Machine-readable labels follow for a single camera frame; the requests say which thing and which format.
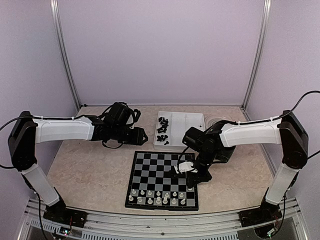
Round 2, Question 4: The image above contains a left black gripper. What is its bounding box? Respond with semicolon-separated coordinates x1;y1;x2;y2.
111;124;148;146

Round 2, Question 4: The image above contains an aluminium frame post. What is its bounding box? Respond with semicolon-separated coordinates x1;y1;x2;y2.
241;0;272;111
50;0;82;110

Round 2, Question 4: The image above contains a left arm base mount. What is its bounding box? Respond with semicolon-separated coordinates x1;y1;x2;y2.
43;208;88;228

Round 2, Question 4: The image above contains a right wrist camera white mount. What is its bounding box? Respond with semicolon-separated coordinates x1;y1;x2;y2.
171;161;198;175

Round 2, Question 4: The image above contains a white plastic divided tray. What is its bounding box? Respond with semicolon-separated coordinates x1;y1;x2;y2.
153;111;205;152

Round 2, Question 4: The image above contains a left aluminium frame post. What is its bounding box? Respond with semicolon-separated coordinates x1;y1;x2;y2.
50;0;82;110

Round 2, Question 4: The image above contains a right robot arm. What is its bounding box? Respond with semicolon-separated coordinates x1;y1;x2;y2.
174;110;309;222

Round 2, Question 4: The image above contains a white chess knight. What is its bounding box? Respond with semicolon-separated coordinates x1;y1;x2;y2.
180;198;186;205

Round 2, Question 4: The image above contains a white chess pawn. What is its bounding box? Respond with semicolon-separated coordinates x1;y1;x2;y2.
147;197;153;205

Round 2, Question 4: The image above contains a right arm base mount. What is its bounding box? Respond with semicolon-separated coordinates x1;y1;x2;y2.
238;208;283;228

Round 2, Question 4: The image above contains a dark green mug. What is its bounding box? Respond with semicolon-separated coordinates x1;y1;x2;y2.
215;146;236;163

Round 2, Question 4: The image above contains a white plate with rings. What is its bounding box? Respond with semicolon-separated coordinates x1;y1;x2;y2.
204;115;233;129

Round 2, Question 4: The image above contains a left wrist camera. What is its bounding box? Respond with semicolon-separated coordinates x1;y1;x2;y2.
131;109;141;127

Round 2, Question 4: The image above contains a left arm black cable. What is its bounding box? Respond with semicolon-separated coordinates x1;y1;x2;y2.
0;117;26;169

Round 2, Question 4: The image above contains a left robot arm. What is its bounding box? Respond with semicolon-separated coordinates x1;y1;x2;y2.
8;102;148;223

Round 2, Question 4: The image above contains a white chess rook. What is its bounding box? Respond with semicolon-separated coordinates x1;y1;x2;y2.
162;197;168;204

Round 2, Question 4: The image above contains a black and silver chessboard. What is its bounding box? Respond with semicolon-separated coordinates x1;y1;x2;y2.
124;151;199;211

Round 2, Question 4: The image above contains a right aluminium frame post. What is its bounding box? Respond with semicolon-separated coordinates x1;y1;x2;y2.
241;0;272;111

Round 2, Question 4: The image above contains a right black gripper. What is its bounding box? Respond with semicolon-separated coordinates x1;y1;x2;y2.
186;148;219;189

